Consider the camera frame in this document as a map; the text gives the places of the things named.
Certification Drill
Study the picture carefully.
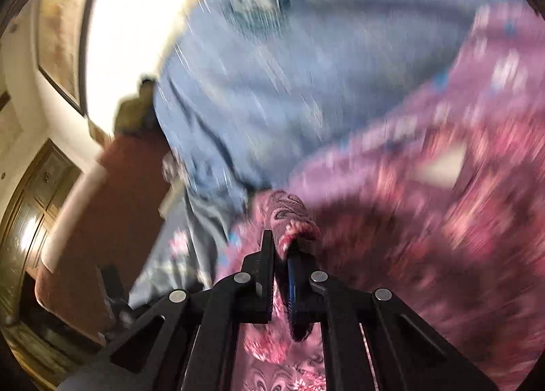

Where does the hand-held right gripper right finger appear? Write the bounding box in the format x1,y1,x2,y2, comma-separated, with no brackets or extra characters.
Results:
286,242,499,391

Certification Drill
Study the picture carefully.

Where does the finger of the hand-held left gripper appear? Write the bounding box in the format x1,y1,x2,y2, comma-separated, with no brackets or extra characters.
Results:
100,264,135,334

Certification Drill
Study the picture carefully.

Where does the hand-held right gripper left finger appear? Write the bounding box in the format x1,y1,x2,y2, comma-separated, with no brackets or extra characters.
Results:
104,230,274,391

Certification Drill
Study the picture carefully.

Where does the dark pink floral garment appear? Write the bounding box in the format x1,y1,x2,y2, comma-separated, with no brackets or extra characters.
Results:
217,110,545,391

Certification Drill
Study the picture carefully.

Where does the dark wooden door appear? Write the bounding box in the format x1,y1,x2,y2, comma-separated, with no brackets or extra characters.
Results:
0,139,82,326

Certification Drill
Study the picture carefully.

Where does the olive brown cloth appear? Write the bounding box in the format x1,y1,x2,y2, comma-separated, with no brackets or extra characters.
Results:
114,78,159,142

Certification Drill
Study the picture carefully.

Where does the blue bedsheet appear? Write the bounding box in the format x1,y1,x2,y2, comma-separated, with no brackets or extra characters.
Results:
128,0,533,311

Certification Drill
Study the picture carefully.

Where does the wooden framed panel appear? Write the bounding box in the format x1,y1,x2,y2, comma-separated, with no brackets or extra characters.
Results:
37,0,112,116

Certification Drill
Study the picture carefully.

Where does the purple flowered blanket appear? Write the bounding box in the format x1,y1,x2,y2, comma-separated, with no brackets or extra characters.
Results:
285,3,545,204

